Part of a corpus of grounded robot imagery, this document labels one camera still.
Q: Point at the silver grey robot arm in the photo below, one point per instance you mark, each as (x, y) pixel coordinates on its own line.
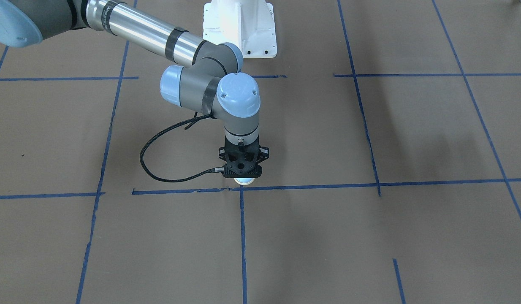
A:
(205, 78)

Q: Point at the blue tape strip crosswise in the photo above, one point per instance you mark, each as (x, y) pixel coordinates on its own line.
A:
(426, 75)

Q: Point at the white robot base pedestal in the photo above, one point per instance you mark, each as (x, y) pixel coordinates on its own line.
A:
(249, 24)

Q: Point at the crossing blue tape strip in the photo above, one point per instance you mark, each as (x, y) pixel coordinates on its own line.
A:
(326, 186)

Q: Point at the long blue tape strip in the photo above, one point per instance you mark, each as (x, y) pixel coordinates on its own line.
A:
(243, 246)

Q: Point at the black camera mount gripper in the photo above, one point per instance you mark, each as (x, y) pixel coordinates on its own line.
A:
(222, 153)

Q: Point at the blue tape strip lengthwise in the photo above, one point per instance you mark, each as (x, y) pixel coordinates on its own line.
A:
(347, 39)

